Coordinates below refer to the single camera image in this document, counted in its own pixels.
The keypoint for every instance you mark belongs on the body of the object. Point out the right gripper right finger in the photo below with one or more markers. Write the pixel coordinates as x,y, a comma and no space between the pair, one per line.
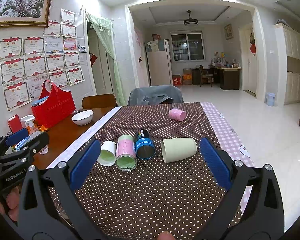
263,217

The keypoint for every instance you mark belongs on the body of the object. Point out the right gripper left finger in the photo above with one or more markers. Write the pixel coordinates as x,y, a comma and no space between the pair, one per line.
49,208

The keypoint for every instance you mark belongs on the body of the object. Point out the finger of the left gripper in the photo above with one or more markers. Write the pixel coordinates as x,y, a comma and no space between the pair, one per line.
10,140
25,155

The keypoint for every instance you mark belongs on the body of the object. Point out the black blue CoolTowel can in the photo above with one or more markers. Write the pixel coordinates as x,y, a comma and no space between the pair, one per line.
144,145

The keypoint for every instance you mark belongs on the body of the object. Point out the white paper cup green inside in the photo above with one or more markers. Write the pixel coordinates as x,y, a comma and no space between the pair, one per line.
107,155

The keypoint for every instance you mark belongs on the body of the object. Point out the pale green paper cup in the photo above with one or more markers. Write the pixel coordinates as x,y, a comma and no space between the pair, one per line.
177,149

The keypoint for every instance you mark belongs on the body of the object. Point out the small pink cup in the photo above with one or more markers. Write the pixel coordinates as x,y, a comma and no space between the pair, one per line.
177,114

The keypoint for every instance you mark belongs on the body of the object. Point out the left hand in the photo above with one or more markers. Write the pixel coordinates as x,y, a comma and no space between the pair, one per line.
12,201

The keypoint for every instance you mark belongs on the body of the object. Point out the red envelope packet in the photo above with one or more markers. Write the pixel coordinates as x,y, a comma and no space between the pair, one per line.
14,123

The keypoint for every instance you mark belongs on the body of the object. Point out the clear spray bottle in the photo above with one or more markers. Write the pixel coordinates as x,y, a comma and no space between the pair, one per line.
29,125

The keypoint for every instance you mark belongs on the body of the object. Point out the brown polka dot tablecloth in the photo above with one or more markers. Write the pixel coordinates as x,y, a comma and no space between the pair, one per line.
178,197

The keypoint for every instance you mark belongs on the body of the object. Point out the red felt bag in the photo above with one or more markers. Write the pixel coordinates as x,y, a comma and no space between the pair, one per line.
58,106

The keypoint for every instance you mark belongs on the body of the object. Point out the white ceramic bowl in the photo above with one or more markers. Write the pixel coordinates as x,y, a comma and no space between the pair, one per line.
83,118

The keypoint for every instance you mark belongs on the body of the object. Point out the pink green clear canister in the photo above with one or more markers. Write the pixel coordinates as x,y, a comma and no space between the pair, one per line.
125,153

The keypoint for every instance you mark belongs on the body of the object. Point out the light blue trash bin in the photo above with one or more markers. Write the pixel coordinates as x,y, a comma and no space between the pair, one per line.
270,99

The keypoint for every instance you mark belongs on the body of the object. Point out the wooden chair back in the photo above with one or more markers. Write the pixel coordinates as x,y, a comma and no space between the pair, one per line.
99,101

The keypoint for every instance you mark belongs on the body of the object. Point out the dark wooden desk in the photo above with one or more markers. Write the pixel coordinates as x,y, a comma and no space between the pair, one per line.
226,77

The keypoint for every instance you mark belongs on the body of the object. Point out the wooden desk chair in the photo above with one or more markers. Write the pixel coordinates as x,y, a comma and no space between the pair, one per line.
205,76

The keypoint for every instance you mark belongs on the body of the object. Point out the grey cloth covered chair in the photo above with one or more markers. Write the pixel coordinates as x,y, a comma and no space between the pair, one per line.
155,95

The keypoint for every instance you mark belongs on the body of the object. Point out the framed blossom painting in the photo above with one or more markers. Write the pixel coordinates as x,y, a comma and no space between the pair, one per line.
24,13

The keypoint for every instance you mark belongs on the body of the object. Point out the red cardboard box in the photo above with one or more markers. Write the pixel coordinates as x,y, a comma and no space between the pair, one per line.
177,80

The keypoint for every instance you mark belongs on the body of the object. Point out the green door curtain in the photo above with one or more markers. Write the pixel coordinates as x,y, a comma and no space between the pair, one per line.
103,28

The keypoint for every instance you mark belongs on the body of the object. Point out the white refrigerator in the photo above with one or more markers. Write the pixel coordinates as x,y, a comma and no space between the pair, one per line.
159,62

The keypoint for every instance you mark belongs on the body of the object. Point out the ceiling fan lamp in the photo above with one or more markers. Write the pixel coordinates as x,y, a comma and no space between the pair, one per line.
190,21

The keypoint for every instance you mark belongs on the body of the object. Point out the white wall cabinet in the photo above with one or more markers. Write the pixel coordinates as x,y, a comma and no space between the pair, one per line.
288,50

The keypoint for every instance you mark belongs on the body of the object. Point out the window with frame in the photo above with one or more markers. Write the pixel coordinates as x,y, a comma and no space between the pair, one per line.
188,47

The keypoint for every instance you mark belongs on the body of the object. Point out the small framed wall picture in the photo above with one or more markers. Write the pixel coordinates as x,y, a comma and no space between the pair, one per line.
228,32

